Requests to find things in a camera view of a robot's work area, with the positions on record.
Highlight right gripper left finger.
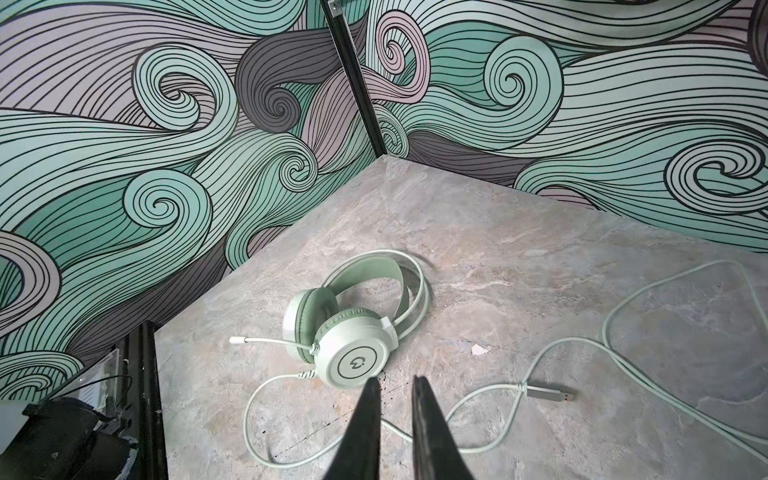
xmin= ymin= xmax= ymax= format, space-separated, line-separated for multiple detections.
xmin=323 ymin=377 xmax=381 ymax=480

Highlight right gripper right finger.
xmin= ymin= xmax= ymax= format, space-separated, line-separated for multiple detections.
xmin=411 ymin=376 xmax=473 ymax=480

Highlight mint green headphones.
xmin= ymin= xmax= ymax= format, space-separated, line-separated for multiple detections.
xmin=229 ymin=249 xmax=767 ymax=470

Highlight black frame post left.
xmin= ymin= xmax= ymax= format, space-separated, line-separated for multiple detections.
xmin=319 ymin=0 xmax=387 ymax=157

